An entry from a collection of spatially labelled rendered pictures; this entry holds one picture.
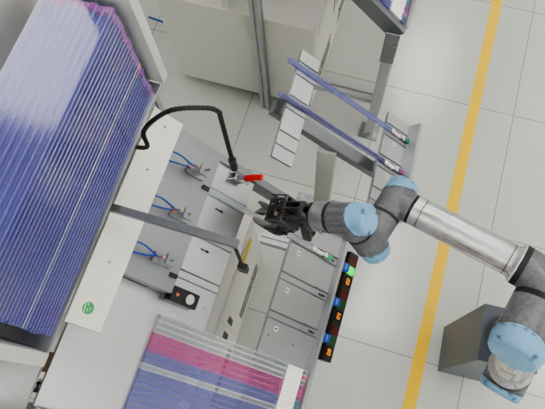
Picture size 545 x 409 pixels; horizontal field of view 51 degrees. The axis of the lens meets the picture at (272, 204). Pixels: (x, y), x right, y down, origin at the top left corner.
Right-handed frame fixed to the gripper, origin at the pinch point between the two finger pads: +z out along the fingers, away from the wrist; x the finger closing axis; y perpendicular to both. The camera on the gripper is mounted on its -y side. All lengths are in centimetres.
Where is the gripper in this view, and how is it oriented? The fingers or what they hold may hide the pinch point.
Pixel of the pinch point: (259, 217)
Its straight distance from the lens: 152.1
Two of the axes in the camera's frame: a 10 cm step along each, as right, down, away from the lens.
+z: -7.5, -0.2, 6.6
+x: -3.0, 9.1, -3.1
